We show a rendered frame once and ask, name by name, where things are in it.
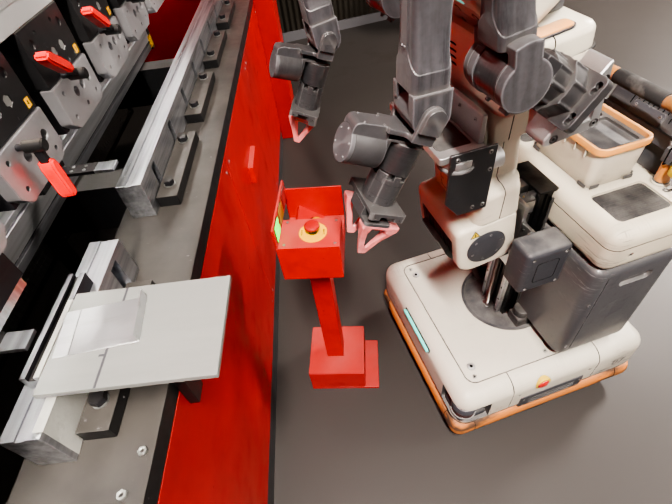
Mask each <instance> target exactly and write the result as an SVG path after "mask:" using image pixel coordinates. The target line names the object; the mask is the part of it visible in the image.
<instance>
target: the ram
mask: <svg viewBox="0 0 672 504"><path fill-rule="evenodd" d="M51 1H53V0H14V1H13V2H11V3H10V4H9V5H7V6H6V7H4V8H3V9H2V10H0V43H2V42H3V41H4V40H5V39H6V38H8V37H9V36H10V35H11V34H13V33H14V32H15V31H16V30H17V29H19V28H20V27H21V26H22V25H23V24H25V23H26V22H27V21H28V20H29V19H31V18H32V17H33V16H34V15H36V14H37V13H38V12H39V11H40V10H42V9H43V8H44V7H45V6H46V5H48V4H49V3H50V2H51Z"/></svg>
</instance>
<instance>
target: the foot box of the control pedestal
mask: <svg viewBox="0 0 672 504"><path fill-rule="evenodd" d="M342 333H343V339H344V355H343V356H328V355H327V351H326V346H325V342H324V338H323V333H322V329H321V327H314V328H313V333H312V344H311V356H310V368H309V375H310V379H311V382H312V385H313V388H314V389H329V388H379V368H378V341H377V340H365V334H364V327H363V326H345V327H342Z"/></svg>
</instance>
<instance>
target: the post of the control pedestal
mask: <svg viewBox="0 0 672 504"><path fill-rule="evenodd" d="M310 281H311V285H312V290H313V294H314V298H315V303H316V307H317V312H318V316H319V320H320V325H321V329H322V333H323V338H324V342H325V346H326V351H327V355H328V356H343V355H344V339H343V333H342V327H341V321H340V315H339V309H338V303H337V297H336V291H335V285H334V279H333V278H310Z"/></svg>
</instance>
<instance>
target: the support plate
mask: <svg viewBox="0 0 672 504"><path fill-rule="evenodd" d="M230 287H231V277H230V275H229V276H220V277H212V278H204V279H196V280H188V281H179V282H171V283H163V284H155V285H147V286H138V287H130V288H129V289H128V292H127V295H126V298H125V301H127V300H132V299H137V298H139V294H140V289H142V290H143V292H144V293H145V295H146V296H147V302H146V308H145V314H144V319H143V325H142V331H141V337H140V341H139V342H134V343H130V344H125V345H120V346H115V347H110V348H109V349H108V352H107V355H106V358H105V361H104V364H103V367H102V370H101V373H100V376H99V379H98V382H97V385H96V387H95V388H94V389H92V388H93V385H94V382H95V379H96V376H97V374H98V371H99V368H100V365H101V362H102V359H103V356H101V357H98V356H99V354H104V353H105V350H106V348H105V349H100V350H95V351H90V352H85V353H80V354H75V355H70V356H69V355H68V356H65V357H60V358H55V359H52V356H53V353H54V350H55V347H56V344H57V341H58V338H59V335H60V333H59V335H58V338H57V340H56V342H55V344H54V347H53V349H52V351H51V354H50V356H49V358H48V360H47V363H46V365H45V367H44V370H43V372H42V374H41V376H40V379H39V381H38V383H37V385H36V388H35V390H34V392H33V395H32V396H33V397H35V398H36V399H37V398H46V397H54V396H63V395H71V394H80V393H89V392H97V391H106V390H115V389H123V388H132V387H140V386H149V385H158V384H166V383H175V382H184V381H192V380H201V379H209V378H218V377H219V374H220V366H221V358H222V350H223V342H224V334H225V327H226V319H227V311H228V303H229V295H230ZM125 291H126V288H122V289H114V290H105V291H97V292H89V293H81V294H76V296H75V299H74V301H73V303H72V306H71V308H70V310H69V312H71V311H77V310H82V309H87V308H92V307H97V306H102V305H107V304H112V303H117V302H122V300H123V297H124V294H125Z"/></svg>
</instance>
